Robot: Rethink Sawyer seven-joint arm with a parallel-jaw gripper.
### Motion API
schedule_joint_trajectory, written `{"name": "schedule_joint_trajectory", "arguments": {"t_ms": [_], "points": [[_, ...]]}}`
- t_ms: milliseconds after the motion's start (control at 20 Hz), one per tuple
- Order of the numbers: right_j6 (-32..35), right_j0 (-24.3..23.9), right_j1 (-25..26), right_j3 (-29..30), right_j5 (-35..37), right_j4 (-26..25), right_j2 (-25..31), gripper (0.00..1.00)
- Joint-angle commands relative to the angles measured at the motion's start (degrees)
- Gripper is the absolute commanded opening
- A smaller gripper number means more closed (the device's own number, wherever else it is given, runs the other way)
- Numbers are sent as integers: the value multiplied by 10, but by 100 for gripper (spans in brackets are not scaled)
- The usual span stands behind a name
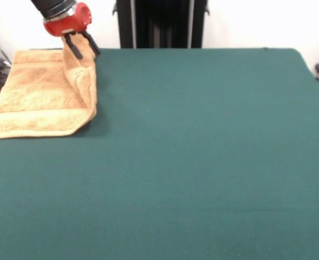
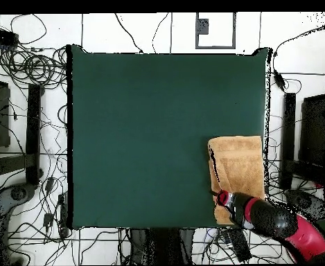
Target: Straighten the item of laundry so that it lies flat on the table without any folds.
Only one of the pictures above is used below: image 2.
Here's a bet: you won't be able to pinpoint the orange terry towel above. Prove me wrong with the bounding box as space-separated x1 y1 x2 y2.
207 134 266 226

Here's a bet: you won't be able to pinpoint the black power brick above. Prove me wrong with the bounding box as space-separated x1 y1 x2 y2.
227 228 253 263

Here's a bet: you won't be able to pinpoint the black stand foot with caster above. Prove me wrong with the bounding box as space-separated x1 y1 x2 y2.
285 189 325 222
0 183 37 224

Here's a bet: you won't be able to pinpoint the black floor beam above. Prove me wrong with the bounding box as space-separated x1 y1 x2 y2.
25 83 43 186
279 92 297 190

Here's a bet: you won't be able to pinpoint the dark green table cloth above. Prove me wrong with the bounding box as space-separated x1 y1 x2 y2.
70 44 271 231

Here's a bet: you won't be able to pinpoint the black power adapter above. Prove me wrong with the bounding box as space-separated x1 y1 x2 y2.
272 70 286 91

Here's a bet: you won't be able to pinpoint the small grey floor box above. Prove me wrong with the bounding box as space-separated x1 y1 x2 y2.
196 18 209 35

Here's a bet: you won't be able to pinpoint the black power strip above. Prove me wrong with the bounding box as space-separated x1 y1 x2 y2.
0 26 19 47

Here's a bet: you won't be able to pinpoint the white cable plug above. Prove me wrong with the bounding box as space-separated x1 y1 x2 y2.
205 228 219 245

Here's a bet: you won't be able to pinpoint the thin black cable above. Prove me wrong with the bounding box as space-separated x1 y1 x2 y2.
151 12 170 54
114 12 144 54

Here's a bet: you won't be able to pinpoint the long black cable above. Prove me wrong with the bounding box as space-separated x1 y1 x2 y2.
272 12 325 71

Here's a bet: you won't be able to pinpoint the coiled black cables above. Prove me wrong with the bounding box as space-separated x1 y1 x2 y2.
0 46 68 87

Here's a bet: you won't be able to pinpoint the looped black cable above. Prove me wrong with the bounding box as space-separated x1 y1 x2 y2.
10 13 48 46

